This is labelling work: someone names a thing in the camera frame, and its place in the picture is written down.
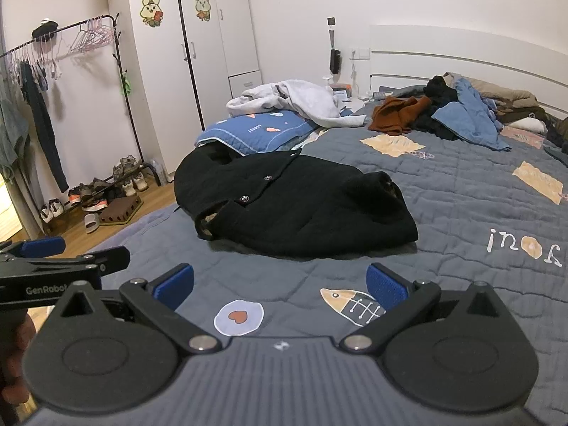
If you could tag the bunch of pink hangers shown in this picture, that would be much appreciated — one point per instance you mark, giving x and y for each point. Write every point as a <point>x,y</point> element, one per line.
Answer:
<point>91,35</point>

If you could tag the green hanging item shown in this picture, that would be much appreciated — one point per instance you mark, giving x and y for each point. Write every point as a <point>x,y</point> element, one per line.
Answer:
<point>126,82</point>

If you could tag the person's left hand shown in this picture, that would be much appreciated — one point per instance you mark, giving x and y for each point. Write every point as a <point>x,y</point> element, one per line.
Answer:
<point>13,390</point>

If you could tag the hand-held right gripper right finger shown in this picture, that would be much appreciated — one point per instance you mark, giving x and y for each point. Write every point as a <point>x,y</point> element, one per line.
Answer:
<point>386,288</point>

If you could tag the dark hanging pants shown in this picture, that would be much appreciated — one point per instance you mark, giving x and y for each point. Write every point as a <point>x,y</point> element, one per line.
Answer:
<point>42,128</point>

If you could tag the light grey hoodie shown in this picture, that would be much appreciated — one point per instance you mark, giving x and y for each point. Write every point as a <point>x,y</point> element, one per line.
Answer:
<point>306,97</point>

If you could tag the black quilted jacket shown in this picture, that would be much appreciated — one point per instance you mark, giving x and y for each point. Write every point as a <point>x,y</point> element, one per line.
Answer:
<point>301,204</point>

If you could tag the pile of unfolded clothes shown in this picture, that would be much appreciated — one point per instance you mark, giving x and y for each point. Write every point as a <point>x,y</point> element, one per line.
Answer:
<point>501,93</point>

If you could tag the black shoe rack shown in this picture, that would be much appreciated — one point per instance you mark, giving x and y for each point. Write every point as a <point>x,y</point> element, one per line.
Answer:
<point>153,171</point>

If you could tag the yellow cartoon mouse sticker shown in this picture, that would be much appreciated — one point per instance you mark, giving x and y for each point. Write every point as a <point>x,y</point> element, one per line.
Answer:
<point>152,10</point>

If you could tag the row of shoes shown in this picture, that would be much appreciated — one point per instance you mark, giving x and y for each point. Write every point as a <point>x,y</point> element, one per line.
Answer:
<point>93,188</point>

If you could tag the grey printed quilt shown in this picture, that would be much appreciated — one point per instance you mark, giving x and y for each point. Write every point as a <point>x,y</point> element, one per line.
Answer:
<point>443,213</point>

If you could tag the white wardrobe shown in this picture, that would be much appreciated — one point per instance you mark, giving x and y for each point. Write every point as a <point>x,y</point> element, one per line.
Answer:
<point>155,75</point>

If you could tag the brown hexagonal box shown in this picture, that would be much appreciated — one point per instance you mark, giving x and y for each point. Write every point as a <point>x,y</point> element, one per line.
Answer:
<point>120,211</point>

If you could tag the blue printed pillow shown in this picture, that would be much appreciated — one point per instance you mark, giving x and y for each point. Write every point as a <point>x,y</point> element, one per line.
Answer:
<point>257,131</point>

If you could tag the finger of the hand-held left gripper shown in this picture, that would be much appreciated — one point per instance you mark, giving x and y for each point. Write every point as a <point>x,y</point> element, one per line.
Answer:
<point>111,256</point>
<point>42,247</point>

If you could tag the black crumpled garment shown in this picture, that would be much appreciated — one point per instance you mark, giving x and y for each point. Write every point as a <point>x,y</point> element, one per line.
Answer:
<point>443,91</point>

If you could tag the grey cartoon mouse sticker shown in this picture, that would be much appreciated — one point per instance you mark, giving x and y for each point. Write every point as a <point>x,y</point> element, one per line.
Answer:
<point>203,6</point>

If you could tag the black metal clothes rack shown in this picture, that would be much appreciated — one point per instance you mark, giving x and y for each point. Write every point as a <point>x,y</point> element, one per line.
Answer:
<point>126,97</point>

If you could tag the bunch of white hangers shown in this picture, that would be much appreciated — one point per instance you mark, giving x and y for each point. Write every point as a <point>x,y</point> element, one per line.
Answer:
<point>26,60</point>

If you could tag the pink patterned cloth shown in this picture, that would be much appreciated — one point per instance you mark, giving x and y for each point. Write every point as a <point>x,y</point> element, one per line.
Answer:
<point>523,138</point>

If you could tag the black hat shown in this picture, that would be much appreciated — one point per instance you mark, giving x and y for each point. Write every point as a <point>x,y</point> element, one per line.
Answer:
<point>44,31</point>

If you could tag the blue denim garment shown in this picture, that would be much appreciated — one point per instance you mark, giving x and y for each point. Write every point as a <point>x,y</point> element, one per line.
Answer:
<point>466,120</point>

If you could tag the white cloth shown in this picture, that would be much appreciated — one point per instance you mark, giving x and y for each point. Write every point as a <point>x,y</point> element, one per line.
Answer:
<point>530,125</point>

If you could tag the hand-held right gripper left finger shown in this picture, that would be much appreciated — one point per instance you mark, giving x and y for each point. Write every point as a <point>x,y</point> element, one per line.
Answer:
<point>175,282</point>

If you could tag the grey hanging garment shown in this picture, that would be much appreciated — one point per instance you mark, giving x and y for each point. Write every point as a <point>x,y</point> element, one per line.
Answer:
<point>11,133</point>

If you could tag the dark brown garment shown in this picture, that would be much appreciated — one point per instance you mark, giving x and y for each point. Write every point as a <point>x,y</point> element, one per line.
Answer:
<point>523,113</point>

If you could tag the black wall-mounted device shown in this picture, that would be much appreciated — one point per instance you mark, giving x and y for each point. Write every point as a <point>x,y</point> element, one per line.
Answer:
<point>335,60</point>

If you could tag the orange bedside box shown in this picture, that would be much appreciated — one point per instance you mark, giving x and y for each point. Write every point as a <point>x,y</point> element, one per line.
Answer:
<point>341,91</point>

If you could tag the white wall socket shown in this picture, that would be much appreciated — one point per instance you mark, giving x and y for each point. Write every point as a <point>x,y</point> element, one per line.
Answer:
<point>361,53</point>

